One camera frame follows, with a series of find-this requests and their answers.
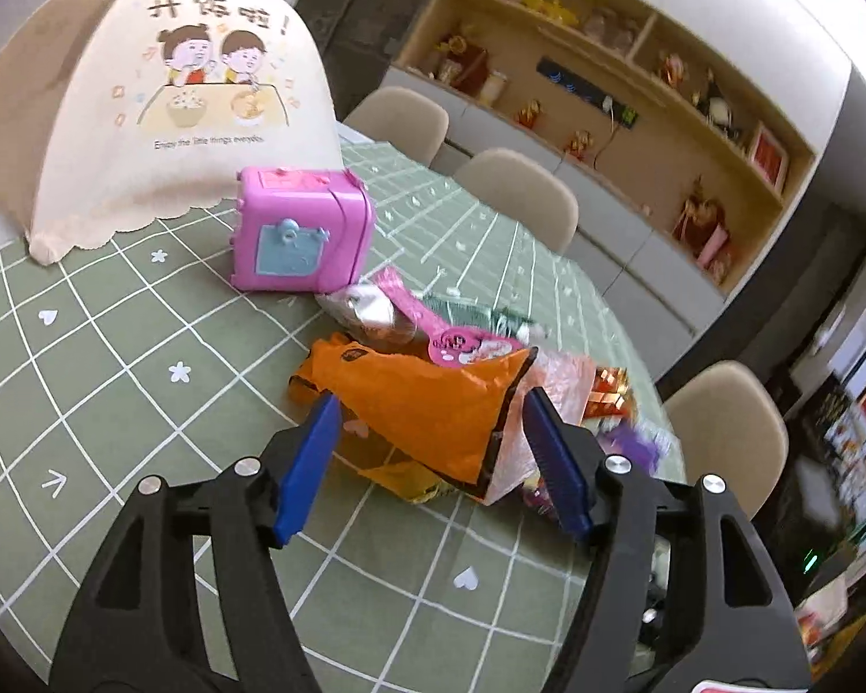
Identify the beige chair far left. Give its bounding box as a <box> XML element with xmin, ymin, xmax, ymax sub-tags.
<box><xmin>344</xmin><ymin>86</ymin><xmax>450</xmax><ymax>166</ymax></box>

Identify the beige chair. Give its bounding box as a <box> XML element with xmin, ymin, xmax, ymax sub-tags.
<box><xmin>453</xmin><ymin>148</ymin><xmax>578</xmax><ymax>255</ymax></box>
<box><xmin>344</xmin><ymin>86</ymin><xmax>450</xmax><ymax>166</ymax></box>
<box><xmin>665</xmin><ymin>362</ymin><xmax>789</xmax><ymax>518</ymax></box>

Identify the wooden wall shelf unit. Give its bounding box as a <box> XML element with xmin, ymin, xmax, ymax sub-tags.
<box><xmin>395</xmin><ymin>0</ymin><xmax>820</xmax><ymax>293</ymax></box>

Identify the red gold snack wrapper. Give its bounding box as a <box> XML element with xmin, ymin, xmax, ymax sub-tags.
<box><xmin>583</xmin><ymin>366</ymin><xmax>637</xmax><ymax>419</ymax></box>

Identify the beige chair near right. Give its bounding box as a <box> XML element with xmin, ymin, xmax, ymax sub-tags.
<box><xmin>665</xmin><ymin>362</ymin><xmax>789</xmax><ymax>518</ymax></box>

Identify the orange snack bag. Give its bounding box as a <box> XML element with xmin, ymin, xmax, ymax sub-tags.
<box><xmin>289</xmin><ymin>333</ymin><xmax>541</xmax><ymax>505</ymax></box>

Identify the pale pink plastic film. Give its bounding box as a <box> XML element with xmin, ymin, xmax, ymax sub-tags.
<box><xmin>483</xmin><ymin>347</ymin><xmax>596</xmax><ymax>505</ymax></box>

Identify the pink toy comb wrapper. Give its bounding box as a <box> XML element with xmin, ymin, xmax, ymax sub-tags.
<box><xmin>372</xmin><ymin>266</ymin><xmax>522</xmax><ymax>368</ymax></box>

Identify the beige cartoon food cover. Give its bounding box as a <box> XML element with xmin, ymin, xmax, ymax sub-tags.
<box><xmin>0</xmin><ymin>0</ymin><xmax>342</xmax><ymax>264</ymax></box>

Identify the clear plastic wrapper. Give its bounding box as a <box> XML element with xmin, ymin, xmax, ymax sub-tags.
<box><xmin>316</xmin><ymin>283</ymin><xmax>417</xmax><ymax>344</ymax></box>

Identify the beige chair middle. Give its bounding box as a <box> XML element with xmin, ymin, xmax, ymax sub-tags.
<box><xmin>453</xmin><ymin>148</ymin><xmax>578</xmax><ymax>255</ymax></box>

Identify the green white milk carton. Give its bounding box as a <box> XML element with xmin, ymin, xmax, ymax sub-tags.
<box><xmin>422</xmin><ymin>289</ymin><xmax>535</xmax><ymax>338</ymax></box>

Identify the green grid tablecloth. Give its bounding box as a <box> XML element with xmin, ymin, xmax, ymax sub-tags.
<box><xmin>0</xmin><ymin>146</ymin><xmax>691</xmax><ymax>691</ymax></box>

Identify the pink toy suitcase box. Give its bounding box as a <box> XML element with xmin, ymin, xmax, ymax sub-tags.
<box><xmin>231</xmin><ymin>166</ymin><xmax>375</xmax><ymax>294</ymax></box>

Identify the purple plastic toy container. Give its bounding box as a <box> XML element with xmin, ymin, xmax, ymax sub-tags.
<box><xmin>598</xmin><ymin>421</ymin><xmax>663</xmax><ymax>474</ymax></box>

